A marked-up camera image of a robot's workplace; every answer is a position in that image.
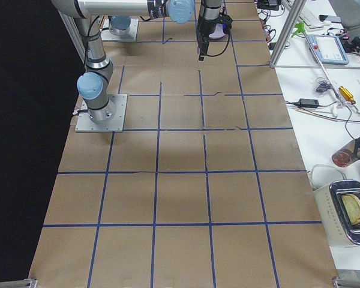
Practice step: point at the toast slice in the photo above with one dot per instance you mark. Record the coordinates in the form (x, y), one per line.
(352, 205)

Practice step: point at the aluminium frame post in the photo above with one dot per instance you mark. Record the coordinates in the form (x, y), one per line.
(284, 35)

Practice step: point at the blue teach pendant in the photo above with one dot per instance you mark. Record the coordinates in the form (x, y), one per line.
(329, 49)

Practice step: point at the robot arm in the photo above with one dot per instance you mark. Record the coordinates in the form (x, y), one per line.
(211, 15)
(93, 84)

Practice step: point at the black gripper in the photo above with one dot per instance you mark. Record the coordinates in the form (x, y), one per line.
(204, 27)

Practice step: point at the lavender round plate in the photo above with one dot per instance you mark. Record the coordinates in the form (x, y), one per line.
(218, 32)

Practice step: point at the white toaster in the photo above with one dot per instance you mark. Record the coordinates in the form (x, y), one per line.
(340, 232)

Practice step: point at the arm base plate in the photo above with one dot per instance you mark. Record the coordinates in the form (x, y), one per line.
(113, 34)
(109, 119)

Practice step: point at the black power adapter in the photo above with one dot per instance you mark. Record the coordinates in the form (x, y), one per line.
(308, 103)

